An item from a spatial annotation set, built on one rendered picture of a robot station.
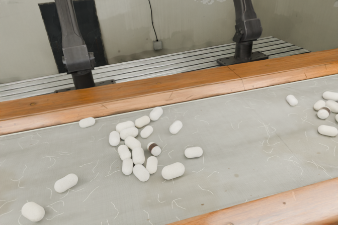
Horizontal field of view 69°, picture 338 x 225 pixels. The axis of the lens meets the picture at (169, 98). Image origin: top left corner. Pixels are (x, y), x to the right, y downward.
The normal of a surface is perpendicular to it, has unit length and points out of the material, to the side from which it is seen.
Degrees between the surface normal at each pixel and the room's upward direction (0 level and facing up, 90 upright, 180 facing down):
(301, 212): 0
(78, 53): 60
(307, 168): 0
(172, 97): 45
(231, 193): 0
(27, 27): 90
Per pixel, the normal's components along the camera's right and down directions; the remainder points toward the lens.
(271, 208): -0.05, -0.86
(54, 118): 0.14, -0.26
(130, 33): 0.33, 0.46
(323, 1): -0.94, 0.22
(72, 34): 0.26, -0.03
